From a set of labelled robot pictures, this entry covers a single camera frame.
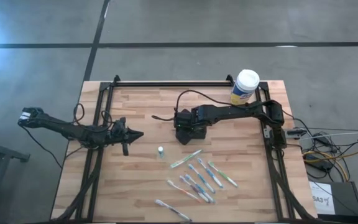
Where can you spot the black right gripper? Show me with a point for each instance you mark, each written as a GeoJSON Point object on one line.
{"type": "Point", "coordinates": [185, 119]}

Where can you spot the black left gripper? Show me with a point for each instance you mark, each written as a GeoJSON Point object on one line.
{"type": "Point", "coordinates": [118, 135]}

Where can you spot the blue white toothbrush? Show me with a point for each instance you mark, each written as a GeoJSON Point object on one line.
{"type": "Point", "coordinates": [201, 188]}
{"type": "Point", "coordinates": [210, 173]}
{"type": "Point", "coordinates": [201, 178]}

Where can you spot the purple red toothbrush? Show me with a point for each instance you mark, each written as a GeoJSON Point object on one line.
{"type": "Point", "coordinates": [194, 188]}

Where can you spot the purple white toothbrush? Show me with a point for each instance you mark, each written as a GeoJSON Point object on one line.
{"type": "Point", "coordinates": [172, 210]}

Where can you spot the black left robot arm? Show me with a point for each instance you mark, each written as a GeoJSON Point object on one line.
{"type": "Point", "coordinates": [57, 127]}

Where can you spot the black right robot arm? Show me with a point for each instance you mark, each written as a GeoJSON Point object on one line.
{"type": "Point", "coordinates": [228, 112]}

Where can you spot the white-lidded wipes canister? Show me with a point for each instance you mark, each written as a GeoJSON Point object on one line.
{"type": "Point", "coordinates": [244, 87]}

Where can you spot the grey metal mounting plate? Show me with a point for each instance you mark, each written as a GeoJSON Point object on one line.
{"type": "Point", "coordinates": [268, 132]}

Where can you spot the black power adapter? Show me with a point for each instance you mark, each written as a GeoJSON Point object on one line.
{"type": "Point", "coordinates": [317, 163]}

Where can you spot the white paper label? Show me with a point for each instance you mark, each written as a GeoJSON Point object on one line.
{"type": "Point", "coordinates": [322, 199]}

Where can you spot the black equipment box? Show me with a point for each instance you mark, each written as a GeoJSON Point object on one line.
{"type": "Point", "coordinates": [346, 199]}

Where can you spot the black aluminium frame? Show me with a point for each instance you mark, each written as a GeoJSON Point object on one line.
{"type": "Point", "coordinates": [166, 84]}

